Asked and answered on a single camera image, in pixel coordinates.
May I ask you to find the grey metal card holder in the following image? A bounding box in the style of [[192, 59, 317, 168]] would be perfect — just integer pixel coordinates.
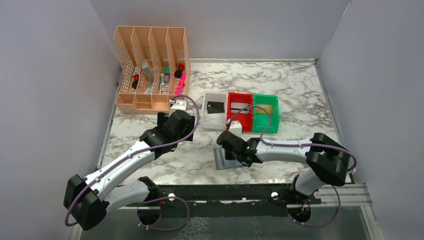
[[213, 147, 244, 171]]

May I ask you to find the red plastic bin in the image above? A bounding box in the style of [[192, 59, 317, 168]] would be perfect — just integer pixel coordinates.
[[226, 92, 254, 132]]

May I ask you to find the green plastic bin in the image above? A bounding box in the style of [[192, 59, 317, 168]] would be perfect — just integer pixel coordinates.
[[251, 94, 280, 134]]

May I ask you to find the white plastic bin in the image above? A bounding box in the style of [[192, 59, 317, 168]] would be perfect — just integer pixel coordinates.
[[200, 91, 228, 130]]

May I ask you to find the white magnetic stripe card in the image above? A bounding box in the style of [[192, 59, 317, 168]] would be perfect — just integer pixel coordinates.
[[230, 102, 250, 114]]

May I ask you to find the peach plastic desk organizer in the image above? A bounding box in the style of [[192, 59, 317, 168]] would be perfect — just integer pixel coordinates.
[[113, 26, 191, 115]]

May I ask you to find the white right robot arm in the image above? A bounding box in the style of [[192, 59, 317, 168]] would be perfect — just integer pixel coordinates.
[[216, 130, 350, 200]]

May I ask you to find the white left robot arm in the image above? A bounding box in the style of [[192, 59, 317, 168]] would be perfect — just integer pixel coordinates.
[[63, 109, 199, 230]]

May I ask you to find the black card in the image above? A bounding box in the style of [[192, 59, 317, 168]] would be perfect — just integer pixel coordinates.
[[206, 101, 225, 114]]

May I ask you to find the gold card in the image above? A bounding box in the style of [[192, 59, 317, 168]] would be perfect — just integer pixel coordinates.
[[255, 104, 274, 115]]

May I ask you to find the pink highlighter pen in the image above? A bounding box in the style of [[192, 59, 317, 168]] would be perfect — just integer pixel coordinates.
[[175, 71, 187, 95]]

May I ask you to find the grey box in organizer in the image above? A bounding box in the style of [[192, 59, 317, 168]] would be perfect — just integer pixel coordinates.
[[141, 60, 155, 81]]

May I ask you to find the red black stamp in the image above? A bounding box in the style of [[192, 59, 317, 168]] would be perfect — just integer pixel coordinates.
[[174, 64, 185, 79]]

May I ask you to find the green capped bottle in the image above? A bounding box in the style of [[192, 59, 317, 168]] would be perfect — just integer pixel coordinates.
[[161, 66, 170, 84]]

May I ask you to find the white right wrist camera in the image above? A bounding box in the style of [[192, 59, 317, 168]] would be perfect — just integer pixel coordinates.
[[226, 120, 243, 137]]

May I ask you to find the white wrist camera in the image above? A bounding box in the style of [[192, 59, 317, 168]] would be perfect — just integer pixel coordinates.
[[169, 99, 187, 116], [226, 120, 243, 137]]

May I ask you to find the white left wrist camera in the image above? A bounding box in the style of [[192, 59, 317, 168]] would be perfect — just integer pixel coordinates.
[[169, 99, 187, 116]]

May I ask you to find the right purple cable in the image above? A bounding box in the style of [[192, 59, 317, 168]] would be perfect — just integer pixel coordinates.
[[226, 105, 358, 229]]

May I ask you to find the black mounting rail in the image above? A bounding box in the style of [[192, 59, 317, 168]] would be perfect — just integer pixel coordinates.
[[82, 183, 322, 220]]

